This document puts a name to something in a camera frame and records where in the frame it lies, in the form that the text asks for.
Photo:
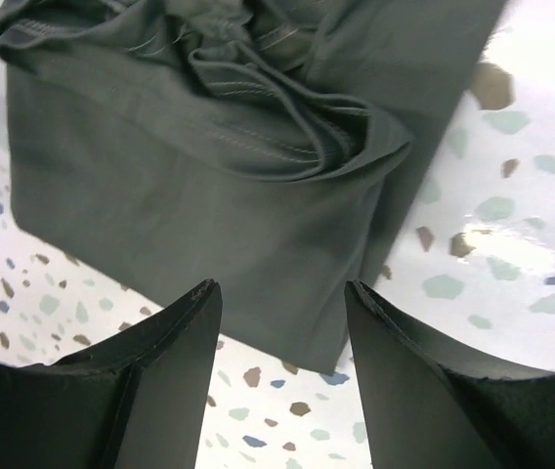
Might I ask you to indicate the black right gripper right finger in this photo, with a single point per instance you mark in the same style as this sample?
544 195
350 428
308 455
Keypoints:
430 401

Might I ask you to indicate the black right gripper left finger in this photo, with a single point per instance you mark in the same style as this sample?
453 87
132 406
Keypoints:
135 400

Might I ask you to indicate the grey t shirt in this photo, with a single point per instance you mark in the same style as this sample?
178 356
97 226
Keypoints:
275 146

